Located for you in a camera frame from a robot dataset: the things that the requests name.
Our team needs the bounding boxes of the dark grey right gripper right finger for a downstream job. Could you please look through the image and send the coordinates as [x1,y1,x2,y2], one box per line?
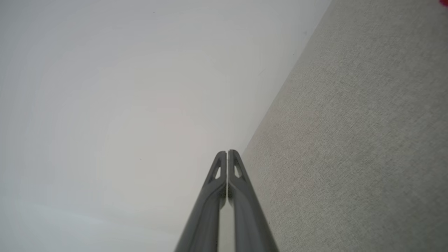
[228,149,280,252]

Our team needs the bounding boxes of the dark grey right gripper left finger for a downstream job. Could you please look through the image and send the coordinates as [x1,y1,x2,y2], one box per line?
[174,151,228,252]

